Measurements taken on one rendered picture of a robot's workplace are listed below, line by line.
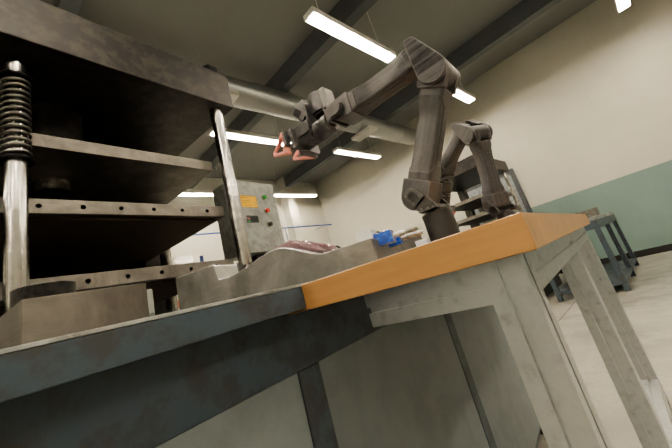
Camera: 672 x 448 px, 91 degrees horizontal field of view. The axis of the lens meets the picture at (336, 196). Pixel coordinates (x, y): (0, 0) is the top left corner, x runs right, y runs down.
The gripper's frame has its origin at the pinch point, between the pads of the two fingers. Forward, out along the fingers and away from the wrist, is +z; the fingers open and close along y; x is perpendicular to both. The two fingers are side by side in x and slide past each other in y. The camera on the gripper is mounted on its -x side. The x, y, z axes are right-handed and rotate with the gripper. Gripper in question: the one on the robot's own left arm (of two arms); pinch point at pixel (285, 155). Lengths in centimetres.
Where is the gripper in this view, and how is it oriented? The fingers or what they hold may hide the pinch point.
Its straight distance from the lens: 102.9
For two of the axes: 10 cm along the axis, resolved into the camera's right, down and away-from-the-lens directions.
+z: -7.2, 3.9, 5.7
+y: -6.3, -0.4, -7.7
